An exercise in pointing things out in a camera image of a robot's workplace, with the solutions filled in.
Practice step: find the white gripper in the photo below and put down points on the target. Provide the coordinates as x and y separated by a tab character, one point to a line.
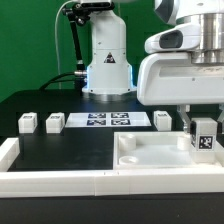
168	76

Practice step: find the white square table top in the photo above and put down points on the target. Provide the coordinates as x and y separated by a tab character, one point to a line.
153	150

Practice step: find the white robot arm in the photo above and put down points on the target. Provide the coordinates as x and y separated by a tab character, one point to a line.
109	72

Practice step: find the white AprilTag base sheet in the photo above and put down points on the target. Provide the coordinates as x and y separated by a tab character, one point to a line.
107	119

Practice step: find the white U-shaped obstacle fence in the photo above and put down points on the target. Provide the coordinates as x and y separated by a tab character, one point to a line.
103	183

